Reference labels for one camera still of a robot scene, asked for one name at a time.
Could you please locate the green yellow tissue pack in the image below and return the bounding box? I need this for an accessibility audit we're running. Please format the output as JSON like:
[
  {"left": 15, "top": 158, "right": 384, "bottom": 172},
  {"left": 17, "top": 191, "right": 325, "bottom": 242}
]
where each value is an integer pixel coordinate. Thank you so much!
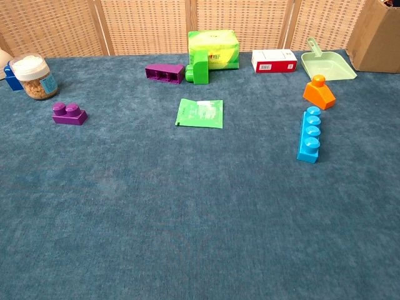
[{"left": 187, "top": 29, "right": 241, "bottom": 71}]

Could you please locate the long blue four-stud brick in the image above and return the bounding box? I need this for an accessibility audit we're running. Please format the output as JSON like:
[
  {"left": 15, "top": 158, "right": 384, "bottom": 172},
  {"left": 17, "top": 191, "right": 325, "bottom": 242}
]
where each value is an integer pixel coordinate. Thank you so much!
[{"left": 296, "top": 106, "right": 323, "bottom": 164}]

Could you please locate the pale green plastic dustpan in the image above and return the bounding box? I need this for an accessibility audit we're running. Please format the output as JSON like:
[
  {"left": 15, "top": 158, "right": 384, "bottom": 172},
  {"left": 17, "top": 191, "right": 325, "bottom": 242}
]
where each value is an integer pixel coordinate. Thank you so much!
[{"left": 301, "top": 37, "right": 358, "bottom": 82}]

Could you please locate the dark blue brick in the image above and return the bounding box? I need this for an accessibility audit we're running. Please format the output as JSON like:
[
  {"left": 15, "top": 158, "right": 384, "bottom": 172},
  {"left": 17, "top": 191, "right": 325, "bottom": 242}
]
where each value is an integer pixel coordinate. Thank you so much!
[{"left": 3, "top": 61, "right": 24, "bottom": 92}]

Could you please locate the blue felt table cloth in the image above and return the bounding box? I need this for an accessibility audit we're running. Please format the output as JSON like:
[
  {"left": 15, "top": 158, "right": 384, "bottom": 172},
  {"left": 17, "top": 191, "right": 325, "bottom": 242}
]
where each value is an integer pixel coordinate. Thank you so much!
[{"left": 0, "top": 49, "right": 400, "bottom": 300}]

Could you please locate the clear jar with white lid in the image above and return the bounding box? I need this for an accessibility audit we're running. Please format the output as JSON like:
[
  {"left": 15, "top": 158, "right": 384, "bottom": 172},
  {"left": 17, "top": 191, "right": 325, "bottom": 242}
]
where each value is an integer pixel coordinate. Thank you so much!
[{"left": 9, "top": 53, "right": 59, "bottom": 101}]

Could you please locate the green L-shaped brick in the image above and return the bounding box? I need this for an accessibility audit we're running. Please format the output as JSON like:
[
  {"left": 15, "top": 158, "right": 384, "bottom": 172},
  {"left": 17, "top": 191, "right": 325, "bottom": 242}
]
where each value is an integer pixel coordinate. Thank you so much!
[{"left": 184, "top": 49, "right": 209, "bottom": 85}]

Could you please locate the green foil sachet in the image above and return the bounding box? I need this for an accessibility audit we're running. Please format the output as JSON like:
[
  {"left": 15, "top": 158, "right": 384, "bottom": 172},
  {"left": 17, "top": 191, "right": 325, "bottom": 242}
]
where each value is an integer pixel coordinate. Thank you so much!
[{"left": 174, "top": 98, "right": 224, "bottom": 129}]

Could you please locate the small purple two-stud brick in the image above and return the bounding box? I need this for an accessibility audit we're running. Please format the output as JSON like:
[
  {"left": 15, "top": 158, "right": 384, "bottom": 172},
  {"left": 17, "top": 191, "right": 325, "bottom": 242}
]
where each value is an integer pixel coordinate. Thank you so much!
[{"left": 51, "top": 102, "right": 88, "bottom": 126}]

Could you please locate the woven wicker folding screen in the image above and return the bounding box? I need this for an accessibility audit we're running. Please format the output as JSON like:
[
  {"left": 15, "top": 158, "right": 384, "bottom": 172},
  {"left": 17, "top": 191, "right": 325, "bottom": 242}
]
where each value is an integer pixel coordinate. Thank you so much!
[{"left": 0, "top": 0, "right": 366, "bottom": 59}]

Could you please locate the brown cardboard box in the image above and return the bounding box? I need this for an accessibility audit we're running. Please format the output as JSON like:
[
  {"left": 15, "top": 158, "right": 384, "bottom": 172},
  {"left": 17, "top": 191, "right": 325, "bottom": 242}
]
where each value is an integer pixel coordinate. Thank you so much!
[{"left": 346, "top": 0, "right": 400, "bottom": 74}]

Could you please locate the purple hollow brick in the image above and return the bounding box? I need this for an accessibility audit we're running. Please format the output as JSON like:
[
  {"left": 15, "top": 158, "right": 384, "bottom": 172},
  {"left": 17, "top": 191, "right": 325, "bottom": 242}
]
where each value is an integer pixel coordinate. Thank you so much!
[{"left": 144, "top": 63, "right": 186, "bottom": 85}]

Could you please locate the orange sloped brick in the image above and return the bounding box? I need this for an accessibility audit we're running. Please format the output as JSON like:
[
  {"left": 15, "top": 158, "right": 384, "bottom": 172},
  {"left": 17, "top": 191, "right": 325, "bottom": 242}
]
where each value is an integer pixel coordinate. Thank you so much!
[{"left": 302, "top": 74, "right": 337, "bottom": 111}]

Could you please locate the red white cardboard box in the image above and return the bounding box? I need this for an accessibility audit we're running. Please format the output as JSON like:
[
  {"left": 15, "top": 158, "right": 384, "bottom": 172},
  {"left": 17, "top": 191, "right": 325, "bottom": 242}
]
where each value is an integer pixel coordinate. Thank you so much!
[{"left": 251, "top": 49, "right": 298, "bottom": 74}]

